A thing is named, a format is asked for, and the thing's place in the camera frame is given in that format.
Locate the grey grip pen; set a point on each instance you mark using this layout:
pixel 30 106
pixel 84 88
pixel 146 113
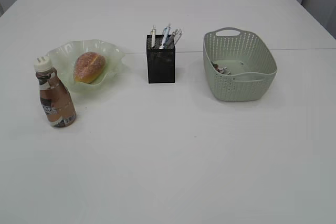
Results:
pixel 169 43

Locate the clear plastic ruler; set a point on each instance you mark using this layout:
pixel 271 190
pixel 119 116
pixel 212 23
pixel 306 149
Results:
pixel 177 34

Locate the blue grey pen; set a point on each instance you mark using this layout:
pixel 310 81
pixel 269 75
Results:
pixel 166 31

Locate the green white pen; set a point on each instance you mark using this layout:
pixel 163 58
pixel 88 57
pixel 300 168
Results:
pixel 153 35

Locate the sugared bread roll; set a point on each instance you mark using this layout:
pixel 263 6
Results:
pixel 88 67

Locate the brown coffee drink bottle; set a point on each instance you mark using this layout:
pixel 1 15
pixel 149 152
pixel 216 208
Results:
pixel 54 96

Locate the black square pen holder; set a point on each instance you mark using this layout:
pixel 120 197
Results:
pixel 160 62

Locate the green plastic woven basket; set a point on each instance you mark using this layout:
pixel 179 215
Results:
pixel 253 67

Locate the wavy green glass plate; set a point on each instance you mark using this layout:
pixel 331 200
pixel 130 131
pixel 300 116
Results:
pixel 64 58

